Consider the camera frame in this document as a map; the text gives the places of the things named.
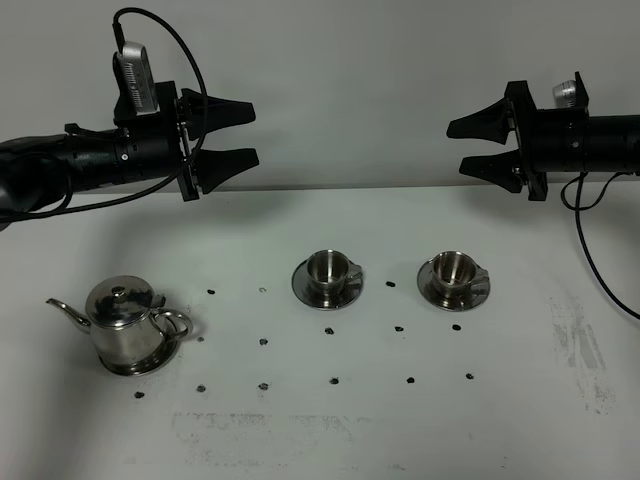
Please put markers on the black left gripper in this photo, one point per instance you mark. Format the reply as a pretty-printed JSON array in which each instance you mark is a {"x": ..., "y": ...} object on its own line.
[{"x": 151, "y": 146}]

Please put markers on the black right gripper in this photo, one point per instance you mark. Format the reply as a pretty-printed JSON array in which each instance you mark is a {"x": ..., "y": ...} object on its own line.
[{"x": 549, "y": 140}]

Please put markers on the stainless steel teapot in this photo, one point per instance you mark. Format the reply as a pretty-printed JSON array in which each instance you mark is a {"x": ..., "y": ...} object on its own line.
[{"x": 127, "y": 307}]

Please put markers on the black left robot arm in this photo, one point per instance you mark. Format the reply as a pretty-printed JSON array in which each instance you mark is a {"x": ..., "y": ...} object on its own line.
[{"x": 40, "y": 174}]

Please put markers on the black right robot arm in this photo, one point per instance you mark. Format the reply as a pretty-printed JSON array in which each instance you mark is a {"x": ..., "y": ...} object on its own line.
[{"x": 612, "y": 144}]

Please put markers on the right stainless steel teacup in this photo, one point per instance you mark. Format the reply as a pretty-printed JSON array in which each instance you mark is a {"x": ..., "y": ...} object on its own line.
[{"x": 455, "y": 273}]

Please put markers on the stainless steel teacup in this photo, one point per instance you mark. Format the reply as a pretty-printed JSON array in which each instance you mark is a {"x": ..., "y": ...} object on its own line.
[
  {"x": 455, "y": 273},
  {"x": 329, "y": 271}
]

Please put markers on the left stainless steel teacup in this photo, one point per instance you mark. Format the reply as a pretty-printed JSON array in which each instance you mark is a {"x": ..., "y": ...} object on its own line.
[{"x": 329, "y": 271}]

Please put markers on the steel teapot saucer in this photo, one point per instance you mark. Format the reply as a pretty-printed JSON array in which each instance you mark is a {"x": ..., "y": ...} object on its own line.
[{"x": 134, "y": 358}]

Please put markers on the right steel cup saucer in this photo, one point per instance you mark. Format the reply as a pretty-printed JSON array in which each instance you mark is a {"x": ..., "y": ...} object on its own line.
[{"x": 456, "y": 297}]

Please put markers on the steel cup saucer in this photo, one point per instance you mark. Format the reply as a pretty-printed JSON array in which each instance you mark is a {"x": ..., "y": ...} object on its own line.
[
  {"x": 301, "y": 286},
  {"x": 456, "y": 297}
]

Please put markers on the left steel cup saucer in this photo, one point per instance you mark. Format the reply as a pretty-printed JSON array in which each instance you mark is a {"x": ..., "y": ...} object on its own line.
[{"x": 301, "y": 286}]

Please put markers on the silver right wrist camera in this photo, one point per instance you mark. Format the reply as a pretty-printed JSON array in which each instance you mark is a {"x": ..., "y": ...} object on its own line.
[{"x": 565, "y": 94}]

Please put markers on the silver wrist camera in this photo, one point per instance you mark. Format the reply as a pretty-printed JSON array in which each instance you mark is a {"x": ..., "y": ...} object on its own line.
[
  {"x": 132, "y": 63},
  {"x": 565, "y": 94}
]

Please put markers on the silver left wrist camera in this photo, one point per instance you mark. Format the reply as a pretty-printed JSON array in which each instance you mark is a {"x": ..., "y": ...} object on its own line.
[{"x": 132, "y": 63}]

